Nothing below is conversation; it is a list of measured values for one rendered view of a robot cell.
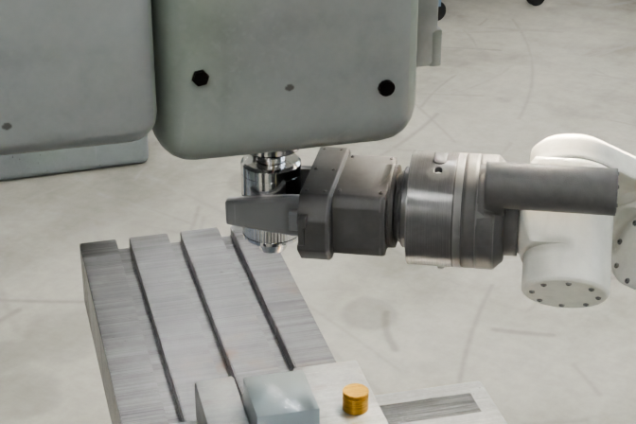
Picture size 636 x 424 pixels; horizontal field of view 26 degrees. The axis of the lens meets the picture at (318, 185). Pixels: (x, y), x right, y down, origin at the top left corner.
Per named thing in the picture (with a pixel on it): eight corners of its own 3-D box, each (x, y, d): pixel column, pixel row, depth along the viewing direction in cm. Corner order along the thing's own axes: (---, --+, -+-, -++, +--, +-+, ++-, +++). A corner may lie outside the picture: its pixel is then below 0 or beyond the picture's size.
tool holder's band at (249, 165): (260, 153, 110) (260, 142, 110) (311, 166, 108) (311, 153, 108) (229, 175, 106) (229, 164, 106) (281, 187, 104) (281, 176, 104)
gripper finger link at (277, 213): (226, 189, 106) (306, 194, 105) (228, 226, 107) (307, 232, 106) (221, 199, 105) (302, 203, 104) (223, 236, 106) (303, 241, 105)
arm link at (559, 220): (468, 179, 112) (611, 188, 110) (457, 305, 107) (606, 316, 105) (464, 116, 101) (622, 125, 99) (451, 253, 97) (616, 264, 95)
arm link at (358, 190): (324, 115, 111) (472, 124, 109) (326, 222, 115) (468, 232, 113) (294, 181, 100) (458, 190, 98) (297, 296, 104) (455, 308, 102)
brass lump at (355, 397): (364, 398, 117) (364, 381, 116) (371, 414, 115) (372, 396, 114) (339, 402, 117) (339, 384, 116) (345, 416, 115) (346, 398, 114)
